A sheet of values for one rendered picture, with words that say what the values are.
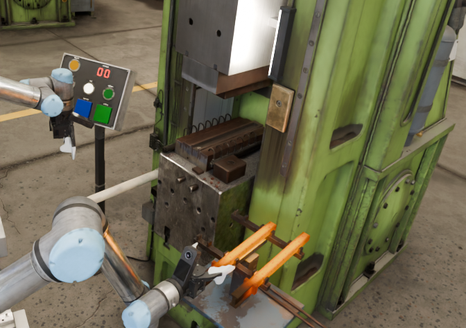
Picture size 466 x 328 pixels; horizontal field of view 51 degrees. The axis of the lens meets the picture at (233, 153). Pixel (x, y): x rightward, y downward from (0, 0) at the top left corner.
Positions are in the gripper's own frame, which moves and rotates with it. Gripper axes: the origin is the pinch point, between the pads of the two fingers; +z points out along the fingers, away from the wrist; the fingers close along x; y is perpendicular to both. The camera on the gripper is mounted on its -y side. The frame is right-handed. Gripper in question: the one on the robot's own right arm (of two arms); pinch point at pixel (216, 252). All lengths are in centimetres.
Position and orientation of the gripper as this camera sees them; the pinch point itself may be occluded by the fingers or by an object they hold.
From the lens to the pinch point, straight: 155.3
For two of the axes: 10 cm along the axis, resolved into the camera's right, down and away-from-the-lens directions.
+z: 6.1, -3.2, 7.3
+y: -1.3, 8.6, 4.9
